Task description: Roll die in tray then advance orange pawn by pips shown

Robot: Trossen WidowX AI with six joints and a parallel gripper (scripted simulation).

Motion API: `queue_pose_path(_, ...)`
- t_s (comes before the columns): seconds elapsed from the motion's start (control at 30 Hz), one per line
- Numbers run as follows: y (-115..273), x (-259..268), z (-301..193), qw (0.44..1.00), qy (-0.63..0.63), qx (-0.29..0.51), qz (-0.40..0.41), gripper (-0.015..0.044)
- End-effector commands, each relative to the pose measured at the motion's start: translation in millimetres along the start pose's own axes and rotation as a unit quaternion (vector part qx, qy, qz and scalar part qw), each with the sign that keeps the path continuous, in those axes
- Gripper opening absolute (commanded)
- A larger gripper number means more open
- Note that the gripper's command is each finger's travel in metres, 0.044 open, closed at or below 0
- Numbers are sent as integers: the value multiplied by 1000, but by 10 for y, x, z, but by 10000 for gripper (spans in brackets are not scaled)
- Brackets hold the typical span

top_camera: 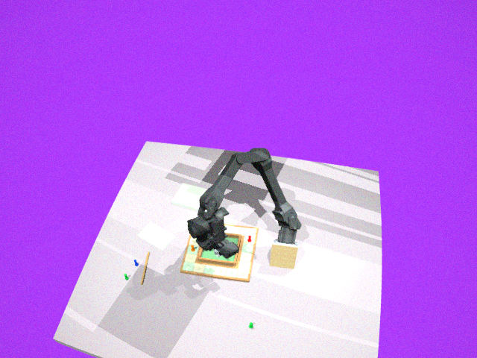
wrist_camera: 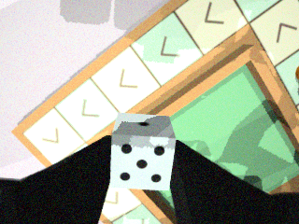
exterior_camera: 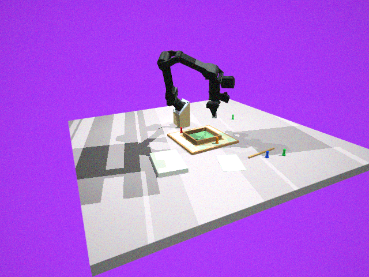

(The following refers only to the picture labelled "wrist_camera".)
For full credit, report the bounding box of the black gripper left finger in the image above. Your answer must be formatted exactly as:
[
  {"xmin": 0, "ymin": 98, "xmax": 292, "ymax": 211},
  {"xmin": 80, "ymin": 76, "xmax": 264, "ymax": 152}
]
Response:
[{"xmin": 0, "ymin": 135, "xmax": 111, "ymax": 224}]

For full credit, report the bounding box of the white die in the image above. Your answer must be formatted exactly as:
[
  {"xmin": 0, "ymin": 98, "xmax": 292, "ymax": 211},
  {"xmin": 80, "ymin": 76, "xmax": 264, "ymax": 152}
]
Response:
[{"xmin": 110, "ymin": 112, "xmax": 177, "ymax": 190}]

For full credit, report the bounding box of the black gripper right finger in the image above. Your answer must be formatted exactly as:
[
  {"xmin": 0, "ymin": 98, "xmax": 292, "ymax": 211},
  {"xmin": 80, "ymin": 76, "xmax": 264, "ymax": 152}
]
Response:
[{"xmin": 170, "ymin": 140, "xmax": 299, "ymax": 224}]

